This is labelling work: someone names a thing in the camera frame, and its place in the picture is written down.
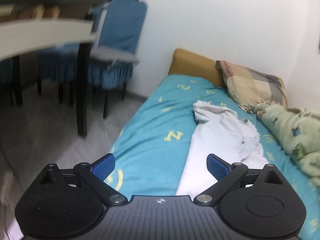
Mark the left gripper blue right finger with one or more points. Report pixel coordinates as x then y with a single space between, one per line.
228 177

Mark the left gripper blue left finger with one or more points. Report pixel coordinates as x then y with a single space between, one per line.
93 176

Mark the white t-shirt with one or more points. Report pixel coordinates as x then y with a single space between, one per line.
219 131

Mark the teal patterned bed sheet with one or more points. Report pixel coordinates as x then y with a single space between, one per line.
152 148

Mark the green cartoon fleece blanket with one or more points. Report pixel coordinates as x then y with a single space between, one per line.
297 130

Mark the plaid beige pillow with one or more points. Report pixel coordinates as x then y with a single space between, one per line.
249 87

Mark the blue covered chair behind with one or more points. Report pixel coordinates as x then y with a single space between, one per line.
59 65

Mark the grey seat cushion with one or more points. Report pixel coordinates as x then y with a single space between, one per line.
106 54

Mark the mustard yellow headboard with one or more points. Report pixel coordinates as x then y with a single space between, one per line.
185 62

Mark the blue covered chair near bed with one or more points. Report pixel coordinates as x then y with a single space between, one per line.
120 27

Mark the black and white table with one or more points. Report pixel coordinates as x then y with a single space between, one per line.
25 36

